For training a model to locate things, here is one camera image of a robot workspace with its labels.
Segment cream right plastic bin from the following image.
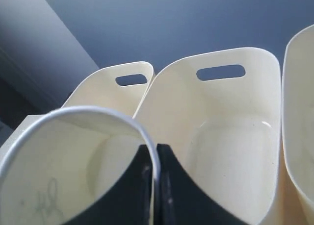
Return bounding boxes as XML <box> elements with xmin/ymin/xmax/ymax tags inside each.
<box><xmin>282</xmin><ymin>25</ymin><xmax>314</xmax><ymax>225</ymax></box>

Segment white paper cup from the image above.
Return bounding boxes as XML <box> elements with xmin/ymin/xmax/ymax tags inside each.
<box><xmin>0</xmin><ymin>106</ymin><xmax>160</xmax><ymax>225</ymax></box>

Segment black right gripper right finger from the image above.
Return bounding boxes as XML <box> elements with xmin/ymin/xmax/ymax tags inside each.
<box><xmin>157</xmin><ymin>144</ymin><xmax>245</xmax><ymax>225</ymax></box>

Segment cream left plastic bin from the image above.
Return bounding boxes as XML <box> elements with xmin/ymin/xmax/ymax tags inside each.
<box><xmin>62</xmin><ymin>61</ymin><xmax>155</xmax><ymax>117</ymax></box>

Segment cream middle plastic bin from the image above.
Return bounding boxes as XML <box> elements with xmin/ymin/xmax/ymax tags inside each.
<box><xmin>134</xmin><ymin>48</ymin><xmax>283</xmax><ymax>225</ymax></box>

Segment cream plastic bin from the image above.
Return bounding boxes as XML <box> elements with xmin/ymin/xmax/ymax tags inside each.
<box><xmin>62</xmin><ymin>61</ymin><xmax>155</xmax><ymax>117</ymax></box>
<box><xmin>134</xmin><ymin>48</ymin><xmax>283</xmax><ymax>225</ymax></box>
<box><xmin>282</xmin><ymin>25</ymin><xmax>314</xmax><ymax>225</ymax></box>

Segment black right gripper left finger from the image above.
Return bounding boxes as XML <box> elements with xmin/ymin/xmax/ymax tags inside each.
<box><xmin>66</xmin><ymin>145</ymin><xmax>152</xmax><ymax>225</ymax></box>

